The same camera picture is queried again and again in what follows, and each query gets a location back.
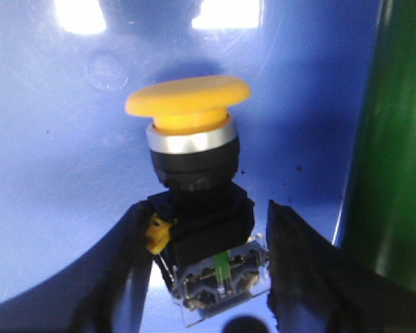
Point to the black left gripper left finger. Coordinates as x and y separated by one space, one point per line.
131 263

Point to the yellow mushroom push button switch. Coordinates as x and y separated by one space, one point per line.
201 229

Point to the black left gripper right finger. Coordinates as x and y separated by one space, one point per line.
313 280

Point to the green conveyor belt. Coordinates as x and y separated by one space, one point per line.
378 218

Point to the blue plastic tray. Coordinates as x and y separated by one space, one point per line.
72 161

